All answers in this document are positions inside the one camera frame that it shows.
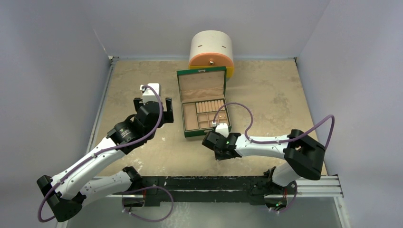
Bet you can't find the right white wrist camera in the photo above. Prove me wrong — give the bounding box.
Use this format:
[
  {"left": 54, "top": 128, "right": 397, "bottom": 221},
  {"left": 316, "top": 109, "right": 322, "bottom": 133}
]
[{"left": 212, "top": 122, "right": 230, "bottom": 138}]

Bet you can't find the aluminium frame rail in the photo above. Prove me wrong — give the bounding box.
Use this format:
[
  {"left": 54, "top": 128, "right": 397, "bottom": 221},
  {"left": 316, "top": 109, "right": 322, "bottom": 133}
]
[{"left": 85, "top": 56, "right": 120, "bottom": 154}]

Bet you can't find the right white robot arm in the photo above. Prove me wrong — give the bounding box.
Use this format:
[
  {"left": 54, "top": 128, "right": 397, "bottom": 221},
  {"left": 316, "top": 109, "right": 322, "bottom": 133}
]
[{"left": 202, "top": 129, "right": 326, "bottom": 193}]

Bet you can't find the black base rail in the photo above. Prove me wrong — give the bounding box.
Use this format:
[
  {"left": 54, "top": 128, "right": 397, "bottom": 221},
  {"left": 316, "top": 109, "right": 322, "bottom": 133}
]
[{"left": 124, "top": 176, "right": 297, "bottom": 208}]

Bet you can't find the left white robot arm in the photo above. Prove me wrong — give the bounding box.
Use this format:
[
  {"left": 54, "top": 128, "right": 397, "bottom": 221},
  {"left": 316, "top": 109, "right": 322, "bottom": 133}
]
[{"left": 37, "top": 98, "right": 174, "bottom": 223}]

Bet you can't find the white orange round drawer box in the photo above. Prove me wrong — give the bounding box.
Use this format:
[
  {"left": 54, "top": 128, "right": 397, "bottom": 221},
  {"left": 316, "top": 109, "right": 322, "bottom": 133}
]
[{"left": 188, "top": 30, "right": 234, "bottom": 80}]

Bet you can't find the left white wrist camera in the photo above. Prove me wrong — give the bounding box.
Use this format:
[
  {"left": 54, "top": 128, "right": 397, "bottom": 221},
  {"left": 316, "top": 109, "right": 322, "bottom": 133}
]
[{"left": 140, "top": 83, "right": 161, "bottom": 104}]

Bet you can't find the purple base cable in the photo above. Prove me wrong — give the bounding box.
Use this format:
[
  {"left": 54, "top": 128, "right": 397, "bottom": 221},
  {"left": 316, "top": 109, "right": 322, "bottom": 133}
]
[
  {"left": 121, "top": 185, "right": 175, "bottom": 223},
  {"left": 268, "top": 185, "right": 300, "bottom": 215}
]

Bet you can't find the green jewelry tray insert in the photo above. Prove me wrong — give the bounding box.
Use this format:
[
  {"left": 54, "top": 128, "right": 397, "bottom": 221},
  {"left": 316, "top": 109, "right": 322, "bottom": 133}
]
[{"left": 182, "top": 99, "right": 230, "bottom": 131}]

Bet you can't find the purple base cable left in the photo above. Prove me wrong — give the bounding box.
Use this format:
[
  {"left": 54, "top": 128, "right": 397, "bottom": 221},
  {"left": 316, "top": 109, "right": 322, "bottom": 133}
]
[{"left": 121, "top": 185, "right": 175, "bottom": 223}]

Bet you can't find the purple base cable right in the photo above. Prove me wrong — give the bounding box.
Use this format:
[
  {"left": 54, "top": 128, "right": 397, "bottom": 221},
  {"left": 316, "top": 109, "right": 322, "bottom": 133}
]
[{"left": 268, "top": 185, "right": 300, "bottom": 215}]

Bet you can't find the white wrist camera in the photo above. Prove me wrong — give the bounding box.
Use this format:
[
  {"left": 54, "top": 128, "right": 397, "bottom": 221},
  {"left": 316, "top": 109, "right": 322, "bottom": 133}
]
[
  {"left": 140, "top": 83, "right": 161, "bottom": 104},
  {"left": 212, "top": 122, "right": 230, "bottom": 138}
]

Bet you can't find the green jewelry box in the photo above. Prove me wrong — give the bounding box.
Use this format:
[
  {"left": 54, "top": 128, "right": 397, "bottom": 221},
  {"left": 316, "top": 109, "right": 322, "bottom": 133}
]
[{"left": 176, "top": 66, "right": 227, "bottom": 138}]

